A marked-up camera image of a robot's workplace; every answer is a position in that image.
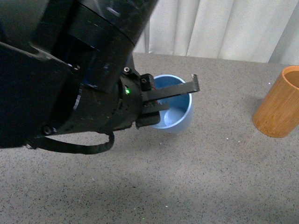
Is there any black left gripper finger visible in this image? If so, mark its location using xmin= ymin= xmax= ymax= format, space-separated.
xmin=142 ymin=74 xmax=200 ymax=102

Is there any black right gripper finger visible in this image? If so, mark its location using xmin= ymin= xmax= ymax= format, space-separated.
xmin=142 ymin=103 xmax=169 ymax=114

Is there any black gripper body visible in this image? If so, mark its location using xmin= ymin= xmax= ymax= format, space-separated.
xmin=56 ymin=74 xmax=160 ymax=134

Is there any blue plastic cup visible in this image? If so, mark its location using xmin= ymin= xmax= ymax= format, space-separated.
xmin=151 ymin=74 xmax=193 ymax=134

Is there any bamboo chopstick holder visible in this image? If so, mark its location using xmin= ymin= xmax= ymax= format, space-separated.
xmin=252 ymin=65 xmax=299 ymax=138

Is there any white curtain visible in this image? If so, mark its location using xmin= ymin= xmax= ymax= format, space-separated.
xmin=135 ymin=0 xmax=299 ymax=65

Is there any black cable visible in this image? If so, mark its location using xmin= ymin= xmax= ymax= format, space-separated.
xmin=25 ymin=131 xmax=115 ymax=155

